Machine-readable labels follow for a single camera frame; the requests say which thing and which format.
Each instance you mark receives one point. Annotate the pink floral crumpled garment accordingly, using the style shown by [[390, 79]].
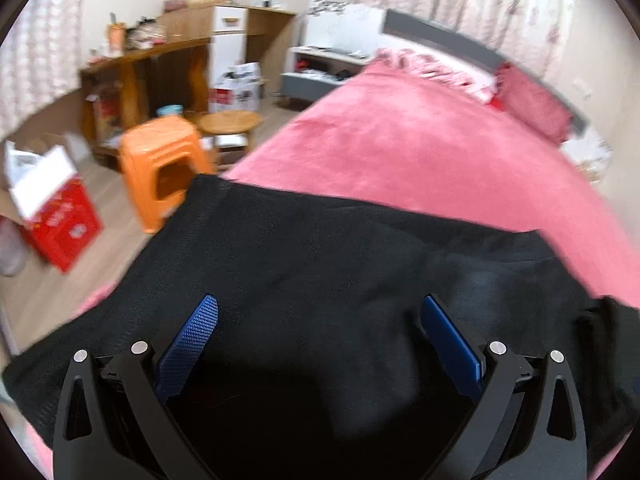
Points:
[[444, 69]]

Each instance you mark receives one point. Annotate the grey white headboard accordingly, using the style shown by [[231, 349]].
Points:
[[402, 32]]

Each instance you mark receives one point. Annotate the orange plastic stool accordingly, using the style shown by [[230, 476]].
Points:
[[159, 159]]

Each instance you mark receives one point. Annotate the red open carton box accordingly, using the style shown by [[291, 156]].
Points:
[[42, 191]]

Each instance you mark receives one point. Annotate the white drawer cabinet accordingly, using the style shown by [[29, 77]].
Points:
[[227, 45]]

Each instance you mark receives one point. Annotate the round wooden stool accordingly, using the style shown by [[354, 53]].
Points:
[[231, 129]]

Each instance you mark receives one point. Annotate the wooden desk with shelves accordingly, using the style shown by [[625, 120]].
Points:
[[177, 72]]

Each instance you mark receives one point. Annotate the dark pink ruffled pillow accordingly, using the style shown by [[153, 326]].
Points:
[[533, 104]]

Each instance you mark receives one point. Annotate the white right nightstand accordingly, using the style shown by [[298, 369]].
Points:
[[589, 153]]

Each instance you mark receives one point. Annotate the black embroidered pants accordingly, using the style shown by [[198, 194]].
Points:
[[317, 364]]

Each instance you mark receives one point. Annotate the pink velvet bed cover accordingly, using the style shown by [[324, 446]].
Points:
[[395, 140]]

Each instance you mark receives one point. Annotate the red white cardboard box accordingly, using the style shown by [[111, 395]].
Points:
[[238, 88]]

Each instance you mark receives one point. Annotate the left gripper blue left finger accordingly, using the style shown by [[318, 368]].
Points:
[[151, 374]]

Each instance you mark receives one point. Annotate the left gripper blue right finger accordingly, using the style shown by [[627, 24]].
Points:
[[487, 373]]

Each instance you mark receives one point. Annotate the white left nightstand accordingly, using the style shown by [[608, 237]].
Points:
[[337, 41]]

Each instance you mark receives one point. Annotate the white nightstand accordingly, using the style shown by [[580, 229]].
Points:
[[337, 41], [589, 153]]

